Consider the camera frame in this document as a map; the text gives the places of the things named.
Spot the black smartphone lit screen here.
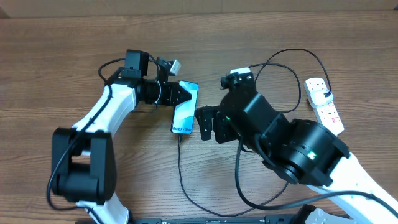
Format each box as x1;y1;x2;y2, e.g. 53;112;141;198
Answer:
171;80;198;134

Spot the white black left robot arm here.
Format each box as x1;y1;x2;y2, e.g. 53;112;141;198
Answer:
46;50;198;223

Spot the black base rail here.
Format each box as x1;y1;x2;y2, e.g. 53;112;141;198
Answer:
130;214;296;224

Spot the white charger adapter plug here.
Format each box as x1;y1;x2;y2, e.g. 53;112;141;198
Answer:
310;90;333;108

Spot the black USB charging cable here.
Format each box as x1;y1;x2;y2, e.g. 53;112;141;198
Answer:
177;48;333;218

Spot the white power strip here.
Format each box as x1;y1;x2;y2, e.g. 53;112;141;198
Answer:
304;78;345;136

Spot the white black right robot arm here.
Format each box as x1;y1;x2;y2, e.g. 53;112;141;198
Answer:
196;72;397;223

